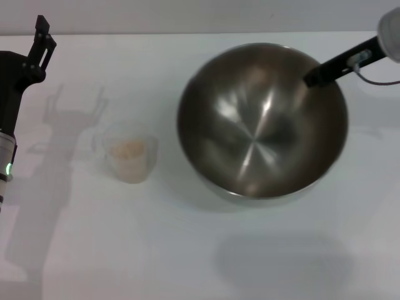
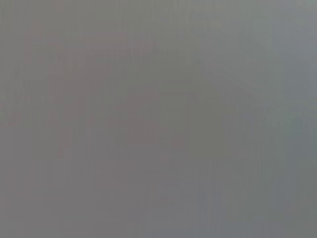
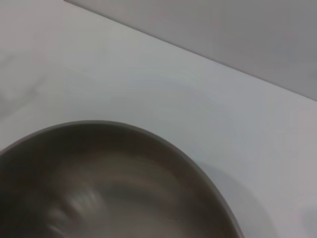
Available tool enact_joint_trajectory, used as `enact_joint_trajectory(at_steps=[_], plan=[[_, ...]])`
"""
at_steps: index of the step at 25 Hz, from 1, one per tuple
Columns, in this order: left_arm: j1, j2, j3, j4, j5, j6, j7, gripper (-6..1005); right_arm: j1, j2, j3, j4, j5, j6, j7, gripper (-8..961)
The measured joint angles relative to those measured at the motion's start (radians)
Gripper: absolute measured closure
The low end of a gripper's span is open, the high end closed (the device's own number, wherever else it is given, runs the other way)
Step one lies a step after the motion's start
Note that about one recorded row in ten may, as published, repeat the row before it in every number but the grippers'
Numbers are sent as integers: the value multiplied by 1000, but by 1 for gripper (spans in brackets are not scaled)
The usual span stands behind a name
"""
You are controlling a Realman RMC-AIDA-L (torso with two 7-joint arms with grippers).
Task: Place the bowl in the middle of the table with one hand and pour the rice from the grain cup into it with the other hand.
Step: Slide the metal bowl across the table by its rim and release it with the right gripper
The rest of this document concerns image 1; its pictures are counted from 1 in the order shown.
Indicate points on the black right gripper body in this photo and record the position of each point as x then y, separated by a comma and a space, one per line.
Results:
340, 64

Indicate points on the stainless steel mixing bowl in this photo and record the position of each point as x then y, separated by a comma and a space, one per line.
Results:
262, 134

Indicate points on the clear plastic measuring cup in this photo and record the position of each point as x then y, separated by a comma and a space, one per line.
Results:
131, 134

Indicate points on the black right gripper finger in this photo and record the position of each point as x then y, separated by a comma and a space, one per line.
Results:
315, 78

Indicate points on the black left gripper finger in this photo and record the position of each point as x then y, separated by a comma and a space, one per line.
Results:
42, 47

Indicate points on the white rice grains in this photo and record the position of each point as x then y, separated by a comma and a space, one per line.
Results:
128, 151

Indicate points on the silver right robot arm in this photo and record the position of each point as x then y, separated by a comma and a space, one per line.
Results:
392, 28

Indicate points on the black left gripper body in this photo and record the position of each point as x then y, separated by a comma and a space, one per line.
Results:
11, 78

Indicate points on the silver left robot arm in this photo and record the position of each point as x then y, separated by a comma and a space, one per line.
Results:
5, 150

